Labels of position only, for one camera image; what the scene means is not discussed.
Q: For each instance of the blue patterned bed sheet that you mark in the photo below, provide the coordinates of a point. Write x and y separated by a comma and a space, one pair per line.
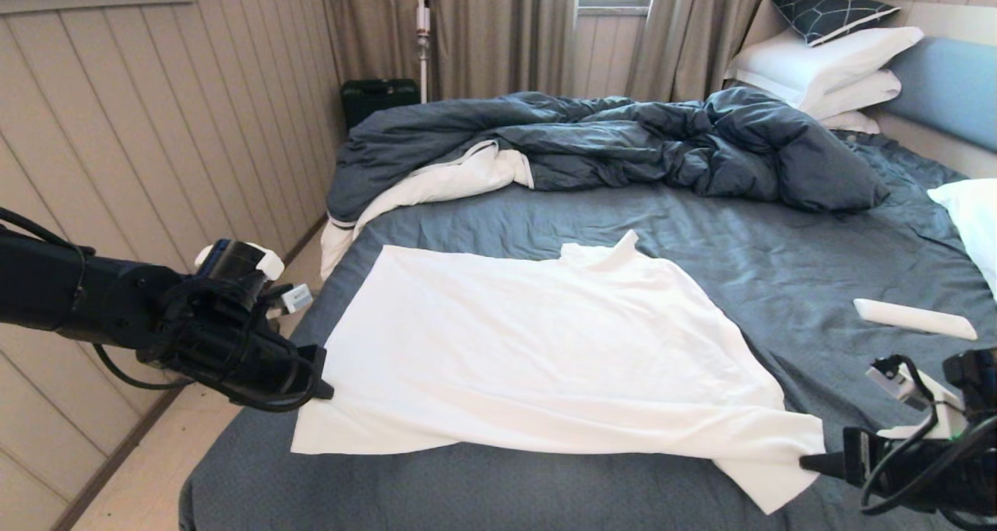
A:
779, 251

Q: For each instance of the white t-shirt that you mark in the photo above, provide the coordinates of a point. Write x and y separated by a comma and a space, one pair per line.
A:
545, 344

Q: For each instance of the dark geometric patterned cushion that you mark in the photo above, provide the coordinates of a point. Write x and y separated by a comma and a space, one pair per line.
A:
829, 9

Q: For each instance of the blue padded headboard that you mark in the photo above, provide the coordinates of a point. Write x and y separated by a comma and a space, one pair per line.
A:
950, 87

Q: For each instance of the black suitcase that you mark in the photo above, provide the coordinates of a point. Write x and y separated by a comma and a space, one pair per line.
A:
382, 103

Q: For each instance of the medium white pillow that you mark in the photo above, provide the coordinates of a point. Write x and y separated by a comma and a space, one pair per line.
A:
857, 95

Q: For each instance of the narrow beige curtain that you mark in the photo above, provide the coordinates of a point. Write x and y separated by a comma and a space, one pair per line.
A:
693, 33

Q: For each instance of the beige upholstered bed frame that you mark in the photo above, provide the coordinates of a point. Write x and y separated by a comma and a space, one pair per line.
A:
935, 149

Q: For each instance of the long white remote control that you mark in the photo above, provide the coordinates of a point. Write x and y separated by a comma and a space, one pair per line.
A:
911, 318

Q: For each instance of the wide beige curtain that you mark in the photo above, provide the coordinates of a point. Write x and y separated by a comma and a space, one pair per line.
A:
483, 33

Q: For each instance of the flat white pillow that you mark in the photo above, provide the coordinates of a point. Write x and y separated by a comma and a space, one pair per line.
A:
853, 122

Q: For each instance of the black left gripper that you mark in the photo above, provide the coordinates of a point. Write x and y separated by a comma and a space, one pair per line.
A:
249, 367

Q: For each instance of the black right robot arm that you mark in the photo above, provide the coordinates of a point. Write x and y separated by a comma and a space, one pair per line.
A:
974, 375

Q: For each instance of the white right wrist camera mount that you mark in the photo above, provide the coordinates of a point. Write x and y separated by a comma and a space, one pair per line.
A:
896, 383

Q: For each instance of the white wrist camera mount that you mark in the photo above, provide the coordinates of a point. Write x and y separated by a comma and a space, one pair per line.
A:
273, 265
896, 383

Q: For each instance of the large white pillow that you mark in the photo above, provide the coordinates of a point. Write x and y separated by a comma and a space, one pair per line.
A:
810, 64

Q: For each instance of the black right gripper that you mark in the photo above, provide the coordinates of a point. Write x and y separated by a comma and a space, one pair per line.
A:
857, 457

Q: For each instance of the white pillow without stack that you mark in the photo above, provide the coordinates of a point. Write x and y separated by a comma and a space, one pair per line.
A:
974, 219

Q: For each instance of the blue duvet with white lining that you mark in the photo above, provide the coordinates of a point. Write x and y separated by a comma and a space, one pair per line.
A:
623, 142

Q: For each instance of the white stick vacuum cleaner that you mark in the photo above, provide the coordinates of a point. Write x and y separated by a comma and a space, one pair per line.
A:
423, 33

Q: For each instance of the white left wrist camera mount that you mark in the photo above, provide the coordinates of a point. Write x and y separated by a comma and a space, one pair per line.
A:
273, 265

